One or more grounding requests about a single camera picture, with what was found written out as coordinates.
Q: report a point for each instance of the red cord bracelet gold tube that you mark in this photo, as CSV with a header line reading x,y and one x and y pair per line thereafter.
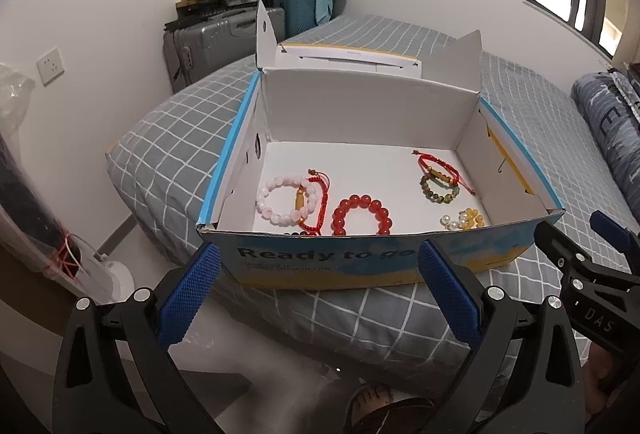
x,y
312,197

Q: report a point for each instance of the grey suitcase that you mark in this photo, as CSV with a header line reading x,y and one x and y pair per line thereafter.
x,y
194,52

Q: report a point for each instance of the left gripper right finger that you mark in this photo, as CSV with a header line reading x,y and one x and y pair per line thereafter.
x,y
522,374

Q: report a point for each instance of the right hand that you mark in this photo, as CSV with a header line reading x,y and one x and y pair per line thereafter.
x,y
605,376

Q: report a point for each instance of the black sandal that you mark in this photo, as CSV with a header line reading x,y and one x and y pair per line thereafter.
x,y
374,409

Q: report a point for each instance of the teal suitcase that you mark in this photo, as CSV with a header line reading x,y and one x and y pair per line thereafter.
x,y
302,15

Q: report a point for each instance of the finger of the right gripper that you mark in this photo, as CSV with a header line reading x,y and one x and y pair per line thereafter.
x,y
560,250
620,238

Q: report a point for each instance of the white wall socket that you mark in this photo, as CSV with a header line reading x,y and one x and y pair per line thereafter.
x,y
50,66

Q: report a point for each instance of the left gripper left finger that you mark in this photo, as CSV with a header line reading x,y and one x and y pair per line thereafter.
x,y
92,393

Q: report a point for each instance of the blue yellow cardboard box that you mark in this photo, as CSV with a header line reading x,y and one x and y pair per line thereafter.
x,y
403,141

